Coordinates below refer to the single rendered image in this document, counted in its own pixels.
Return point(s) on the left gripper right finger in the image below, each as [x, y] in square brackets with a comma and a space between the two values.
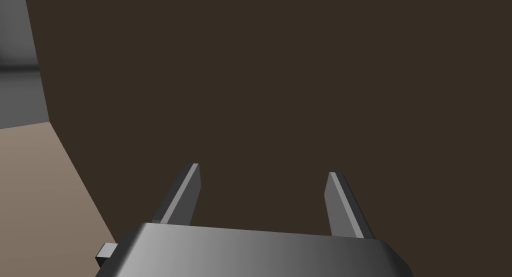
[344, 209]

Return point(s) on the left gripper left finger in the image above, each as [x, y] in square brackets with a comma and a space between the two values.
[182, 199]

